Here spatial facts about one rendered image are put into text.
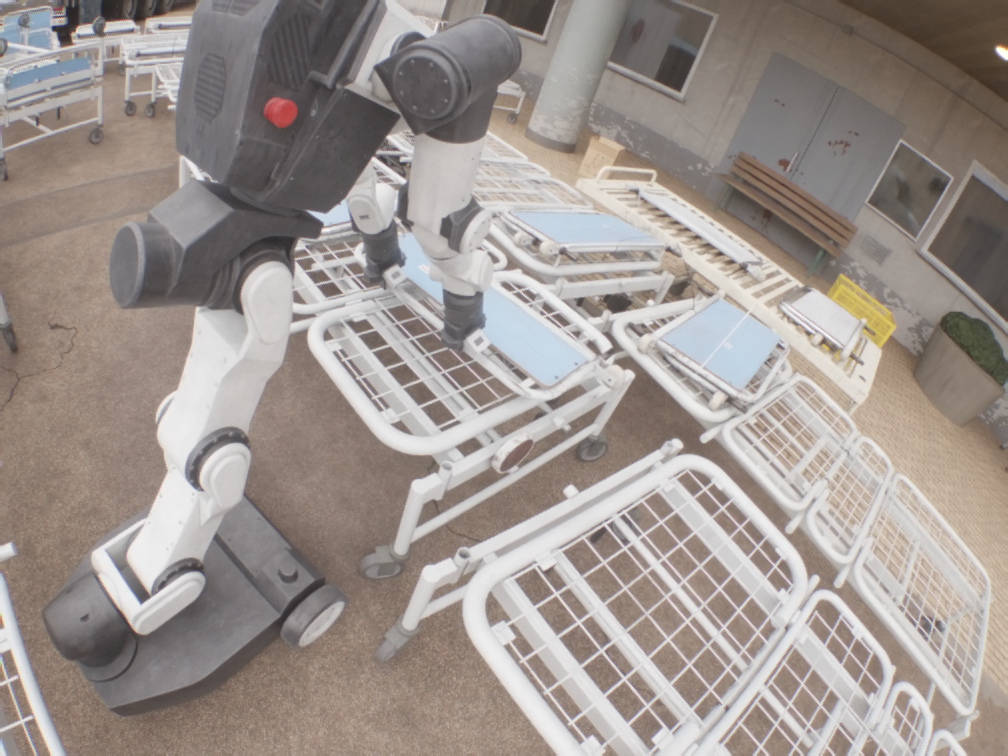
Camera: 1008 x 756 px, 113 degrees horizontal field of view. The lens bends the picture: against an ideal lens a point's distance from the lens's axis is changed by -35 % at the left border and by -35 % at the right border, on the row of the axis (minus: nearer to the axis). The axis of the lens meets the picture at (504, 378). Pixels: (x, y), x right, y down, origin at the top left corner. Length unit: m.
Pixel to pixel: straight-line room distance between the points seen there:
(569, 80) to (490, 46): 5.26
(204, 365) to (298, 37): 0.54
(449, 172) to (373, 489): 1.18
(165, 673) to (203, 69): 1.13
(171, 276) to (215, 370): 0.23
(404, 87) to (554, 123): 5.38
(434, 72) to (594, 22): 5.32
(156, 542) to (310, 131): 0.85
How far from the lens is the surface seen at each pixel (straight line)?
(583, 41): 5.83
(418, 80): 0.56
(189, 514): 1.05
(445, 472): 1.13
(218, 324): 0.88
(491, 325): 1.30
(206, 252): 0.69
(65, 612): 1.17
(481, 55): 0.58
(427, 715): 1.40
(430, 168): 0.67
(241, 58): 0.62
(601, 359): 1.36
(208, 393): 0.88
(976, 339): 5.94
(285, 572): 1.22
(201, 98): 0.70
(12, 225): 3.43
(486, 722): 1.43
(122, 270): 0.72
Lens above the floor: 1.36
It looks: 39 degrees down
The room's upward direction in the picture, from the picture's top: 22 degrees clockwise
